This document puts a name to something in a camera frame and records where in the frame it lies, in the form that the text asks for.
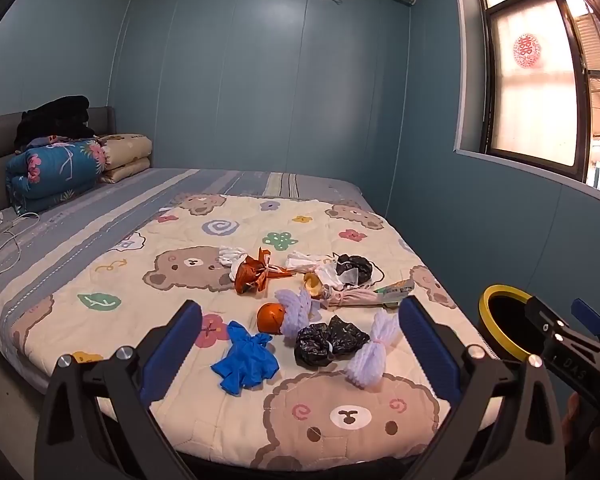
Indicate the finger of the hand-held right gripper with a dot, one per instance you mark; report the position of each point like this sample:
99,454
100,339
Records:
587,316
542,315

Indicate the folded blue floral quilt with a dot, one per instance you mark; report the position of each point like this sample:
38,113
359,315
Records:
55,170

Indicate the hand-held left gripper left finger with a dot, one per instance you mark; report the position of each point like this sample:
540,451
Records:
172,345

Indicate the white tissue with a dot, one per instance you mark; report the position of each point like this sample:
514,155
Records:
302,261

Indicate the purple foam fruit net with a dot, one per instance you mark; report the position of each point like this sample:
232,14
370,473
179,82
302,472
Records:
295,310

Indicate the blue rubber glove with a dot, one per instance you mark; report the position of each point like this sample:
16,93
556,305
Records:
245,360

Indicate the red window sticker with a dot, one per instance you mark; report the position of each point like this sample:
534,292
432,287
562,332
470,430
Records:
526,51

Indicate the brown framed window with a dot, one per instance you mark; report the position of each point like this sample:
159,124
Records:
530,100

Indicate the orange foil wrapper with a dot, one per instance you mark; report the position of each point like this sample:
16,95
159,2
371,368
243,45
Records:
250,275

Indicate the orange tangerine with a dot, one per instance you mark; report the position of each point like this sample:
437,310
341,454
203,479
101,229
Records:
270,317

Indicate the orange peel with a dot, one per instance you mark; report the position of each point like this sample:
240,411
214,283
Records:
311,284

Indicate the black plastic bag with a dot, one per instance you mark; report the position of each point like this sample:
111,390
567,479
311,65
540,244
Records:
325,342
359,264

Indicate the black clothes pile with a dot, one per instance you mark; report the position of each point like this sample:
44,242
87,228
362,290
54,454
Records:
55,117

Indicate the folded beige pillows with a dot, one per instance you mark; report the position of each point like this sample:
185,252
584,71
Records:
127,152

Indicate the yellow rimmed waste bin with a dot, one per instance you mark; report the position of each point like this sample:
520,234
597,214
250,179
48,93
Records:
505,320

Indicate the person's right hand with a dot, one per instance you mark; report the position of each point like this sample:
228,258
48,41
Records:
574,420

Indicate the pink cloth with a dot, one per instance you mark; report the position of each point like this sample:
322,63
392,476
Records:
352,298

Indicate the blue striped bed sheet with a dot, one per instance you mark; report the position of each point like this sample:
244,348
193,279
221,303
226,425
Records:
130,190

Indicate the bear printed blanket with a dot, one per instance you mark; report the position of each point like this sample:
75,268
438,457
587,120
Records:
330,220

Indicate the pale foam fruit net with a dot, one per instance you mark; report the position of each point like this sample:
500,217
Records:
372,355

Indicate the clear plastic wrapper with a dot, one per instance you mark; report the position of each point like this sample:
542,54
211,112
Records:
350,276

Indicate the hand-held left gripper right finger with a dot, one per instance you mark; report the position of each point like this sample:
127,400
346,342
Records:
427,345

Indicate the green snack wrapper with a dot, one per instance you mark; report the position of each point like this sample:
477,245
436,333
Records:
395,290

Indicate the white cloth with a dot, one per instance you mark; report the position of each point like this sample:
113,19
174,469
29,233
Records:
232,256

